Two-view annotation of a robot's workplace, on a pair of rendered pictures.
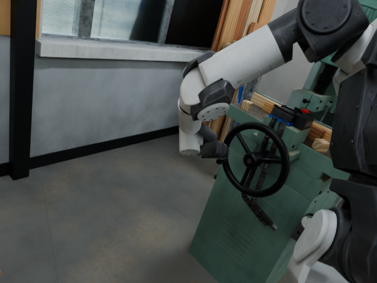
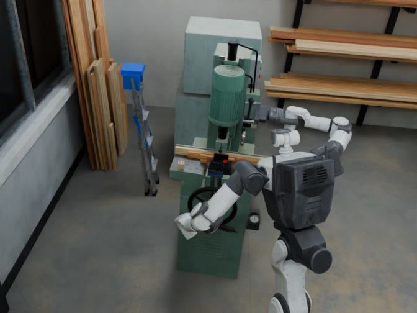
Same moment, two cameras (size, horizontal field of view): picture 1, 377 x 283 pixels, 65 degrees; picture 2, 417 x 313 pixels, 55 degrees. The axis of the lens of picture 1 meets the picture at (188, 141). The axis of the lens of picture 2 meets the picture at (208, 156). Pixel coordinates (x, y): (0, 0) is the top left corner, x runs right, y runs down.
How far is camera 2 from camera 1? 1.35 m
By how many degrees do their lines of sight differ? 30
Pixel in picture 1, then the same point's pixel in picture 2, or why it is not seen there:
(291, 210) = (239, 213)
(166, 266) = (173, 290)
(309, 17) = (250, 188)
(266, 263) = (237, 248)
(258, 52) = (231, 200)
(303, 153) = not seen: hidden behind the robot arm
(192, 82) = (201, 220)
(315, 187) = (248, 197)
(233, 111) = (174, 173)
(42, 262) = not seen: outside the picture
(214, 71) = (215, 215)
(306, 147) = not seen: hidden behind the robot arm
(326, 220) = (282, 246)
